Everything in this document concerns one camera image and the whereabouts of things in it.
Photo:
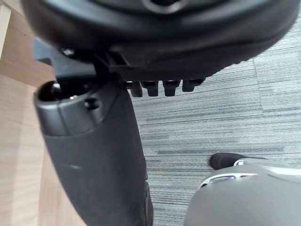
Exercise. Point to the dark robot foot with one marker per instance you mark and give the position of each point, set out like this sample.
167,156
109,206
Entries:
223,160

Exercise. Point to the silver robot leg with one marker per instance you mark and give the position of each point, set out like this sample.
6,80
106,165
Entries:
249,197

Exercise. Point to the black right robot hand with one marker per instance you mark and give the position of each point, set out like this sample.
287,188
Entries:
98,150

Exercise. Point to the light wooden cabinet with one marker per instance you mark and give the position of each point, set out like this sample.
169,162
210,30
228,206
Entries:
21,131

